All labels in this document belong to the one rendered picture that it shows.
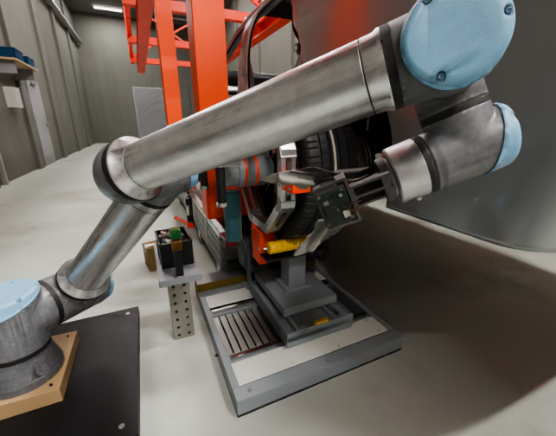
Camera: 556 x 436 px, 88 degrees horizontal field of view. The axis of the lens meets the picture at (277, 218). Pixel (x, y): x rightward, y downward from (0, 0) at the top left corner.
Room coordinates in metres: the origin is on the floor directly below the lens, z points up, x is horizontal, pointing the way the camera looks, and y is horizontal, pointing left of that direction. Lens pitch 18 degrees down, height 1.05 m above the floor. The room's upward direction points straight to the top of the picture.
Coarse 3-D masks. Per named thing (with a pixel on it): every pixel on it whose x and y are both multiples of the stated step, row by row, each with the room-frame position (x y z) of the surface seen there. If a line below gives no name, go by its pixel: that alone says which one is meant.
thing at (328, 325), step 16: (256, 288) 1.46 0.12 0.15; (272, 304) 1.31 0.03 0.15; (336, 304) 1.31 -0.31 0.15; (272, 320) 1.20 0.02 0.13; (288, 320) 1.16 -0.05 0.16; (304, 320) 1.17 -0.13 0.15; (320, 320) 1.13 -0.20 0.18; (336, 320) 1.16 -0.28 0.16; (352, 320) 1.20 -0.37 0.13; (288, 336) 1.05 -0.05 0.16; (304, 336) 1.09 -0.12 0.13; (320, 336) 1.12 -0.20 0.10
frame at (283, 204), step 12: (288, 144) 1.10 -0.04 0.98; (288, 156) 1.08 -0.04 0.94; (288, 168) 1.11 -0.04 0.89; (252, 192) 1.50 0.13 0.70; (288, 192) 1.11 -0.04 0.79; (252, 204) 1.49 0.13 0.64; (276, 204) 1.10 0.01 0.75; (288, 204) 1.08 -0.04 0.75; (252, 216) 1.37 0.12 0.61; (264, 216) 1.34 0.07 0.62; (276, 216) 1.11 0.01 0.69; (288, 216) 1.14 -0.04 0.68; (264, 228) 1.22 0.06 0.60; (276, 228) 1.21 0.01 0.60
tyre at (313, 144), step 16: (336, 128) 1.16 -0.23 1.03; (304, 144) 1.09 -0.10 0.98; (320, 144) 1.10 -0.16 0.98; (336, 144) 1.12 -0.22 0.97; (352, 144) 1.15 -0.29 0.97; (304, 160) 1.08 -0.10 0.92; (320, 160) 1.08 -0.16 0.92; (336, 160) 1.11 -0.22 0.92; (352, 160) 1.14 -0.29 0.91; (256, 192) 1.55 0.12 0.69; (304, 208) 1.08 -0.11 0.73; (288, 224) 1.20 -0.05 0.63; (304, 224) 1.11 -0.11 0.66
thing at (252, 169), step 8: (240, 160) 1.24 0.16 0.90; (248, 160) 1.25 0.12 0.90; (256, 160) 1.26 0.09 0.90; (264, 160) 1.28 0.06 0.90; (232, 168) 1.21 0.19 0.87; (240, 168) 1.22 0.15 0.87; (248, 168) 1.23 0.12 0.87; (256, 168) 1.24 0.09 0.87; (264, 168) 1.26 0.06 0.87; (272, 168) 1.28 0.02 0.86; (232, 176) 1.20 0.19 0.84; (240, 176) 1.21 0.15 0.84; (248, 176) 1.23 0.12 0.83; (256, 176) 1.24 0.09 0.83; (264, 176) 1.26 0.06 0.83; (232, 184) 1.22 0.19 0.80; (240, 184) 1.23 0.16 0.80; (248, 184) 1.25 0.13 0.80; (256, 184) 1.27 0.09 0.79; (264, 184) 1.30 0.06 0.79
